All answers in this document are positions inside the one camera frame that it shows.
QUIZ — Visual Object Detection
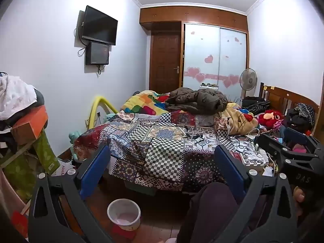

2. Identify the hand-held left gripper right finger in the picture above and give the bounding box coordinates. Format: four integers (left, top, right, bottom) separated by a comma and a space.
210, 144, 299, 243

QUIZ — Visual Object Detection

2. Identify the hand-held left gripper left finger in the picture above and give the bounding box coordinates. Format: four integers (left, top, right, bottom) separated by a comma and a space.
28, 144, 114, 243

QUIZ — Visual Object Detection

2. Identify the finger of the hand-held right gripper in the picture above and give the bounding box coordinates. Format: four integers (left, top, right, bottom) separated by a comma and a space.
283, 127, 322, 155
258, 132, 292, 168

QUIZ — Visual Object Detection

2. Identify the white plastic bin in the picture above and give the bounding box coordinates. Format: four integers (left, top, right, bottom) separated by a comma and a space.
107, 199, 141, 231

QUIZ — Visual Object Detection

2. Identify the person's right hand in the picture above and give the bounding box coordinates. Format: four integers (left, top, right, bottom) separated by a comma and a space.
292, 185, 308, 218

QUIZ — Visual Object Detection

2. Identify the black bag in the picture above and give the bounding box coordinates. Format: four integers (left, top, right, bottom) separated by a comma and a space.
286, 103, 315, 132

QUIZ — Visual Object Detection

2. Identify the white power strip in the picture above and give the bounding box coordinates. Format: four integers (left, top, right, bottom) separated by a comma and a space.
239, 148, 269, 167

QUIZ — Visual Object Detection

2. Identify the red plush toy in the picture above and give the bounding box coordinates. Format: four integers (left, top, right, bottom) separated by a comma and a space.
257, 110, 284, 127

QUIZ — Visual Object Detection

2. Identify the white plastic bag red print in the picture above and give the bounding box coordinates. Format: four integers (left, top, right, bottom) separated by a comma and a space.
52, 158, 76, 178

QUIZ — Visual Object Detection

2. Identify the yellow fleece blanket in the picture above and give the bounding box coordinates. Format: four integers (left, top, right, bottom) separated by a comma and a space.
220, 102, 259, 136

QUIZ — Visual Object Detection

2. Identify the black striped clothing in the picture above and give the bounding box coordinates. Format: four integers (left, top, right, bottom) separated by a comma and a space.
242, 96, 271, 115

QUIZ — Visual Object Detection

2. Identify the person's leg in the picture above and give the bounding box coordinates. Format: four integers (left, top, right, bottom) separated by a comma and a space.
177, 182, 240, 243

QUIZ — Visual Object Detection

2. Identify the teal storage box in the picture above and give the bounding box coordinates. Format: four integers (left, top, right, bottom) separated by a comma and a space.
124, 181, 157, 196

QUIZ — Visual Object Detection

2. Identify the patchwork quilt bed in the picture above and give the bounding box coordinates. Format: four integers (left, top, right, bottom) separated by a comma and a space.
73, 110, 254, 193

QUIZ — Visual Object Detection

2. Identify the red paper sheet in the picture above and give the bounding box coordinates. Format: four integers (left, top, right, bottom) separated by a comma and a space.
111, 224, 137, 240

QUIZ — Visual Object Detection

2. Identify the standing electric fan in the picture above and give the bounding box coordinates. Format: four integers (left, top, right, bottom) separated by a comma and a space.
239, 68, 258, 99

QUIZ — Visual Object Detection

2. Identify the yellow foam tube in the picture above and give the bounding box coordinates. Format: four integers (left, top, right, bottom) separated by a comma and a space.
85, 96, 119, 129

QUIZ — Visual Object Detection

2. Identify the brown puffer jacket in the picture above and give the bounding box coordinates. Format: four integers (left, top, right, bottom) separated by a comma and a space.
166, 87, 228, 114

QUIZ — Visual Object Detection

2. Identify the orange cardboard box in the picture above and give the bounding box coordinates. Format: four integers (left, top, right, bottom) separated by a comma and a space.
11, 106, 48, 146

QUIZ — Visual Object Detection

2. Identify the colourful block blanket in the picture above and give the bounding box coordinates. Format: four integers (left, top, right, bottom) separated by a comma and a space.
120, 90, 173, 114

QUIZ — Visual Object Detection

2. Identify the white side table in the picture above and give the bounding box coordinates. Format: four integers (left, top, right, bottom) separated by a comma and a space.
199, 83, 219, 92

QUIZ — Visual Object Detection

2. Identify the dark grey garment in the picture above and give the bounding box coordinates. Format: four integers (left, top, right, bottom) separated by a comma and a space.
0, 88, 46, 132

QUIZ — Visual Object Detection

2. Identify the group of pink heart stickers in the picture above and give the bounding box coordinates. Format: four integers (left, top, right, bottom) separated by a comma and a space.
184, 30, 241, 88

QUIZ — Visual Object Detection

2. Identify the white cloth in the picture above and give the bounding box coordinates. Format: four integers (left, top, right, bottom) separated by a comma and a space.
0, 75, 37, 120

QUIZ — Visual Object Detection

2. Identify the frosted sliding wardrobe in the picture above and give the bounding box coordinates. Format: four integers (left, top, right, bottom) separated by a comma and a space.
183, 23, 248, 98

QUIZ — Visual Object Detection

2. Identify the brown wooden door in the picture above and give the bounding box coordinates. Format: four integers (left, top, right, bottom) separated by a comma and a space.
149, 29, 182, 88

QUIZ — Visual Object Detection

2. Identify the wooden overhead cabinet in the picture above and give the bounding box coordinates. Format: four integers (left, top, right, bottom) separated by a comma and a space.
139, 6, 248, 33

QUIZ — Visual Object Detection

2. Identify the wooden bed frame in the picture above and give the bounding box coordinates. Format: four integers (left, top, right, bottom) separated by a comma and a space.
259, 82, 321, 137

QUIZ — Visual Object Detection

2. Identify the small black wall monitor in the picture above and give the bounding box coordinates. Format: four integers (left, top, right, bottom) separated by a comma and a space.
85, 41, 110, 66

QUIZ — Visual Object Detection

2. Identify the black wall television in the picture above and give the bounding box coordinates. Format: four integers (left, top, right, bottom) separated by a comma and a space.
81, 5, 118, 46

